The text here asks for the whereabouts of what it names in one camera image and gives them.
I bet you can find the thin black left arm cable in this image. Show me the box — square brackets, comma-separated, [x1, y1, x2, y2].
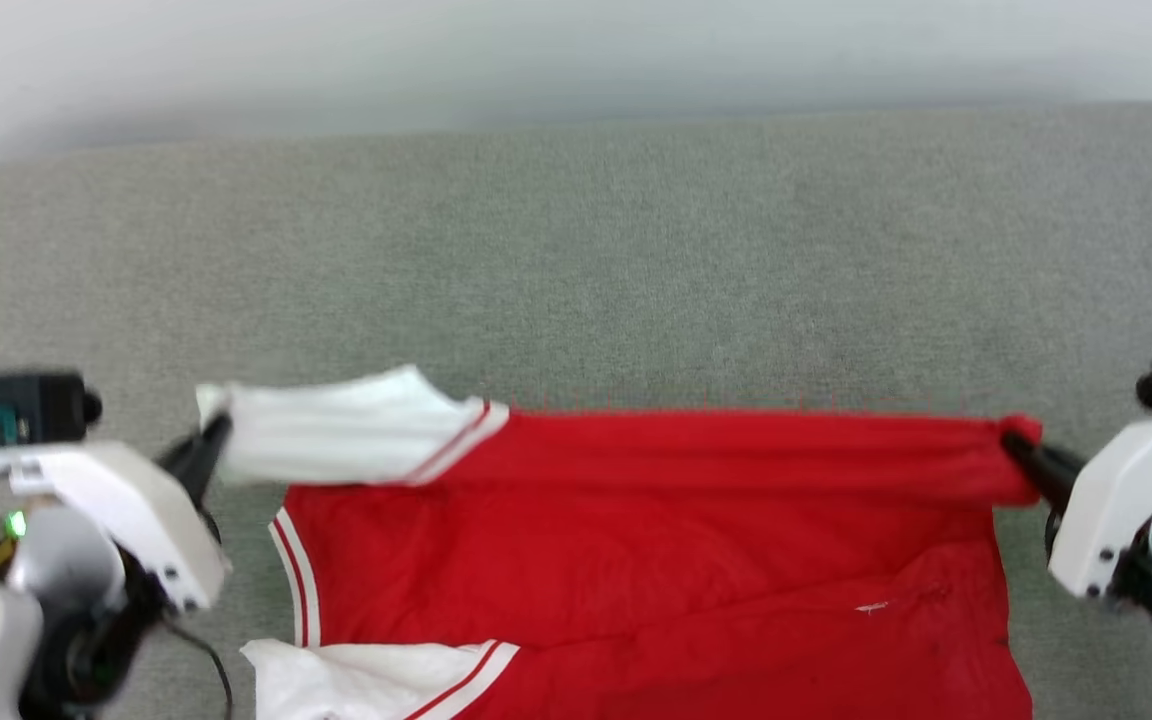
[164, 618, 237, 720]

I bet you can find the grey fabric sofa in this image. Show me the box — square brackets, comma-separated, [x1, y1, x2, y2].
[0, 100, 1152, 720]

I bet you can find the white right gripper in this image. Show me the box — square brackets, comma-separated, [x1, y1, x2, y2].
[1001, 412, 1152, 601]

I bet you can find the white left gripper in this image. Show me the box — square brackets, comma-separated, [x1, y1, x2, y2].
[0, 415, 234, 611]

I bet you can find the red shirt with white sleeves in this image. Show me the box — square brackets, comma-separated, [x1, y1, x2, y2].
[196, 365, 1044, 720]

